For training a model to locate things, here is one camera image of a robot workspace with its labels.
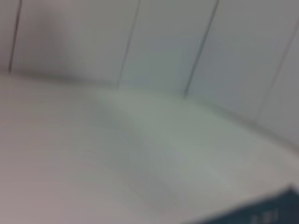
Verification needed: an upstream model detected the teal blue shirt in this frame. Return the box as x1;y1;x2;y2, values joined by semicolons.
203;185;299;224

